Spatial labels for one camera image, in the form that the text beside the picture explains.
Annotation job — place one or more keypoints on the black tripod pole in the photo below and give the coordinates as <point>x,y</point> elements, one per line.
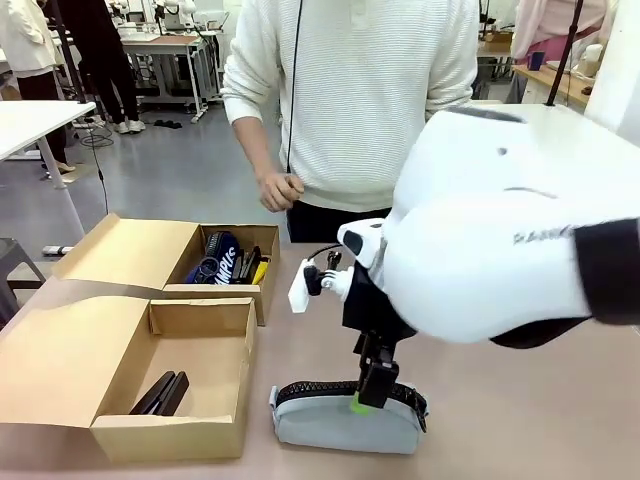
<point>565,50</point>

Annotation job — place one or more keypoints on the small cardboard box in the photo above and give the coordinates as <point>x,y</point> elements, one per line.
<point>150,250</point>

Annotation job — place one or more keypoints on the white side table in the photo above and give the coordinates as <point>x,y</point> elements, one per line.
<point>35,125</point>

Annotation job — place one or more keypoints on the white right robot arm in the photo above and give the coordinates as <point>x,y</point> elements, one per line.
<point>500,225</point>

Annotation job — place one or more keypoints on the bystander in white jacket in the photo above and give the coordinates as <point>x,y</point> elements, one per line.
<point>30,65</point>

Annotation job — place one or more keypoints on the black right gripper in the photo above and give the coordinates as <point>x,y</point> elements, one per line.
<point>372,310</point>

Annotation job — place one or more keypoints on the bystander in pink top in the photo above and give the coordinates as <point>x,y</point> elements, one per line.
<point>565,25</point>

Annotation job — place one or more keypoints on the navy blue pouch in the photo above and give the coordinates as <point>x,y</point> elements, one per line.
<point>220,257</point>

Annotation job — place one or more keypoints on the wooden desk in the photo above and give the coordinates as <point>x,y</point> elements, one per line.
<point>550,82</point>

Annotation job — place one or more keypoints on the brown top workbench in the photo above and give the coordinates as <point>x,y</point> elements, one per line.
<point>165,65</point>

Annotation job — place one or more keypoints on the person right hand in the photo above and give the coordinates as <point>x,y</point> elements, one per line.
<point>280,190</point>

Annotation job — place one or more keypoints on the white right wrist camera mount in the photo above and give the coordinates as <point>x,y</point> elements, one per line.
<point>302,292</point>

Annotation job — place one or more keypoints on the white power strip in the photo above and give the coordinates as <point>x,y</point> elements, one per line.
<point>59,249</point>

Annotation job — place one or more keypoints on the white table with tripod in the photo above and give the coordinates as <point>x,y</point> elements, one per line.
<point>570,112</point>

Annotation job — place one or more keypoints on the person torso white sweater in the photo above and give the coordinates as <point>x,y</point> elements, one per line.
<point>360,100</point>

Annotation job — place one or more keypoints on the grey stool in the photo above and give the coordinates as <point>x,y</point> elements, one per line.
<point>20,270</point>

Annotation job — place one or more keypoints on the large cardboard box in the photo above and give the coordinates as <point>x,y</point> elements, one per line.
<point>165,360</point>

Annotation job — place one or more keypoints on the black stapler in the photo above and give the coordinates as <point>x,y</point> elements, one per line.
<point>162,395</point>

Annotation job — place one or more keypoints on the grey zipper pencil case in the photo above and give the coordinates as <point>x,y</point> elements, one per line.
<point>345,425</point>

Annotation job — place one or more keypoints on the bystander in black clothes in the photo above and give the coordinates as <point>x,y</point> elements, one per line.
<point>110,65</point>

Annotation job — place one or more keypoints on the person right forearm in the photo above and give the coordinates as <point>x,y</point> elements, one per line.
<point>255,145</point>

